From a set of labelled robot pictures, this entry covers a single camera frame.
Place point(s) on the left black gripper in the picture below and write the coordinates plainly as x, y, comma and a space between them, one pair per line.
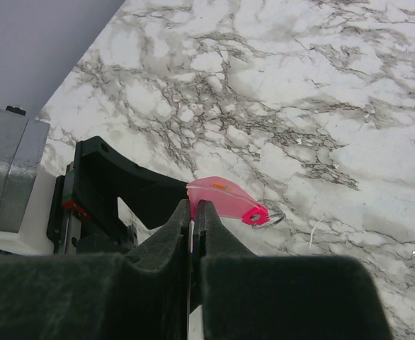
102, 176

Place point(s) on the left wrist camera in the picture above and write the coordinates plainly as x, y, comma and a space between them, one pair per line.
26, 189

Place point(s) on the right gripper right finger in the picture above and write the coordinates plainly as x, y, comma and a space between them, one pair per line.
245, 296

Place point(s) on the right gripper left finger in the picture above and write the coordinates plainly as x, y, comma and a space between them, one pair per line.
143, 294

